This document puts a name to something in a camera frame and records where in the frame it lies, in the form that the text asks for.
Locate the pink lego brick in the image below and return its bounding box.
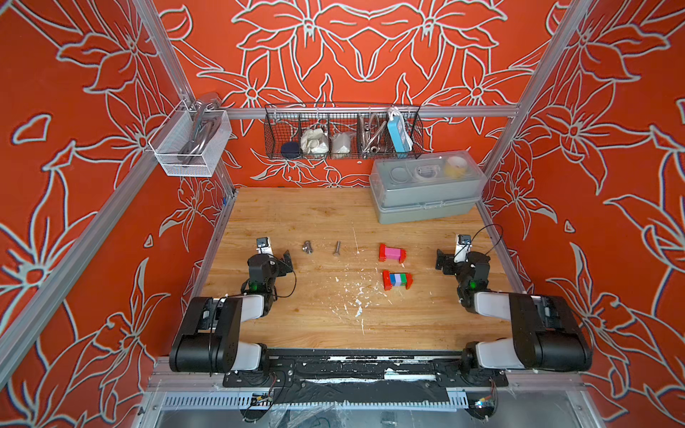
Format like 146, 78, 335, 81
386, 247, 401, 262

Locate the long red lego brick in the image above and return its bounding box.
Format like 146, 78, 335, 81
382, 270, 392, 291
378, 244, 387, 262

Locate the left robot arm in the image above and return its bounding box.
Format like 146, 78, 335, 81
169, 251, 294, 375

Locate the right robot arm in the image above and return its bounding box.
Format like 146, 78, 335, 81
435, 250, 593, 374

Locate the grey plastic storage box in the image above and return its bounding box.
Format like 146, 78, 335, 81
369, 151, 486, 225

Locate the white crumpled bag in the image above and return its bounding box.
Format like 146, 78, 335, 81
300, 128, 329, 157

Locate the clear plastic bin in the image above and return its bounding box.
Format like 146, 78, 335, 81
149, 102, 232, 178

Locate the blue white box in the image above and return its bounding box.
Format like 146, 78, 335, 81
386, 107, 413, 158

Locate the metal tool in bin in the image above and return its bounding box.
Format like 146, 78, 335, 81
178, 93, 221, 165

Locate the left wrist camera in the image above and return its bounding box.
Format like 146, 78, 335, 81
256, 237, 273, 255

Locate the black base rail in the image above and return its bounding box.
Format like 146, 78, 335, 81
223, 349, 508, 405

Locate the black wire basket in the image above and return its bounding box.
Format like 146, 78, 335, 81
263, 102, 426, 161

